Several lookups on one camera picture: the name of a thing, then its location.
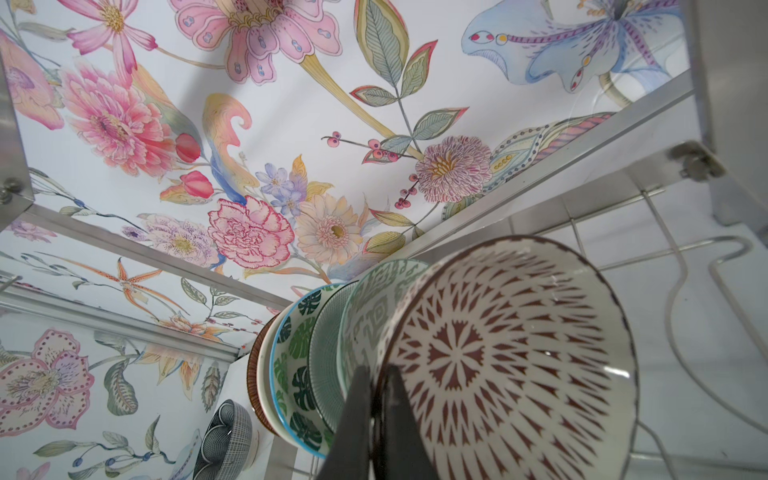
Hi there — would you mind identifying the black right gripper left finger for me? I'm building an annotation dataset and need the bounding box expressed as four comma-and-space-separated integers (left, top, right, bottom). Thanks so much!
317, 366, 372, 480

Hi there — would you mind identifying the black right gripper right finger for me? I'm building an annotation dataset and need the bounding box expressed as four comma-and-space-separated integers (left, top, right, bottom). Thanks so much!
376, 365, 439, 480

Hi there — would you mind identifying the green leaf pattern bowl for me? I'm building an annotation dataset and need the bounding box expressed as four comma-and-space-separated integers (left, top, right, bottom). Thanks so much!
270, 284, 341, 459

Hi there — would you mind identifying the pale green bowl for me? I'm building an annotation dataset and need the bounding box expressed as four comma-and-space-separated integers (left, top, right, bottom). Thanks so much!
308, 282, 356, 433

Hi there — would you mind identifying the grey striped bowl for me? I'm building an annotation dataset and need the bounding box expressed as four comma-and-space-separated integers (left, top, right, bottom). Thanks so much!
246, 317, 276, 435

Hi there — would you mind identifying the white bowl orange outside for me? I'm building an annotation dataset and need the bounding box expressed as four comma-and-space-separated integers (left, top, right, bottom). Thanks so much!
257, 308, 297, 447

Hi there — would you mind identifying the white lattice pattern bowl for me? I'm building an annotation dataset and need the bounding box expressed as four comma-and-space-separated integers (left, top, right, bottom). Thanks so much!
374, 235, 639, 479

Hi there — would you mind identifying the green geometric pattern bowl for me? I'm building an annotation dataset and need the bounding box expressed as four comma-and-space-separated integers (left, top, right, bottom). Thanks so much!
337, 259, 429, 398

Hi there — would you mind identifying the stainless steel dish rack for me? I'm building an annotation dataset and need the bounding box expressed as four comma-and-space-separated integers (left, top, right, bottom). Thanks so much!
0, 0, 768, 480

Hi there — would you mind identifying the black patterned bowl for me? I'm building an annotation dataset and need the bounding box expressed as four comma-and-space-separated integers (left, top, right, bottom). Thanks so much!
193, 399, 254, 480

